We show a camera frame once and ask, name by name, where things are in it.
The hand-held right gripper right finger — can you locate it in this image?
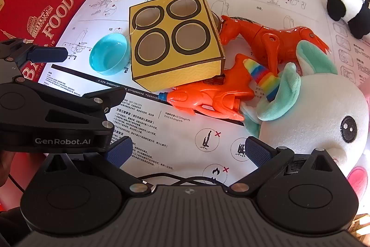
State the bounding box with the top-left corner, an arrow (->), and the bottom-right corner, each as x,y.
228,135 -> 336,192

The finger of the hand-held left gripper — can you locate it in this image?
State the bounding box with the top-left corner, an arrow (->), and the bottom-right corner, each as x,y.
58,86 -> 128,146
0,39 -> 70,72

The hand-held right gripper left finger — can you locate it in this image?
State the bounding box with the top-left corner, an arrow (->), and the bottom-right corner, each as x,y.
43,137 -> 151,192

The orange plastic water gun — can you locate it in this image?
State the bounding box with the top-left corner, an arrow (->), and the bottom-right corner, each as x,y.
158,54 -> 255,122

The white instruction sheet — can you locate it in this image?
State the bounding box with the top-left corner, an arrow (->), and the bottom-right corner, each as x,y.
37,0 -> 370,187

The light blue bowl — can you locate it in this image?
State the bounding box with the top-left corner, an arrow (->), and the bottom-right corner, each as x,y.
89,33 -> 131,76

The white unicorn plush toy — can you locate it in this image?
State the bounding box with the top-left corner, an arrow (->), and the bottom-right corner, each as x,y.
240,40 -> 370,224

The yellow cardboard cup carrier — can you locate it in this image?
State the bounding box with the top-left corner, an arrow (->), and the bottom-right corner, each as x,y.
128,0 -> 226,93

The orange toy horse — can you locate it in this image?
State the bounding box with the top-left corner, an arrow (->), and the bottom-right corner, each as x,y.
218,15 -> 330,75

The panda plush toy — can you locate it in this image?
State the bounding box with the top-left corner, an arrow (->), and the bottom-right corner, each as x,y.
326,0 -> 370,40

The black cable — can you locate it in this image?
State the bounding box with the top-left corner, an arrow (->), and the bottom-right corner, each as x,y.
137,173 -> 232,187

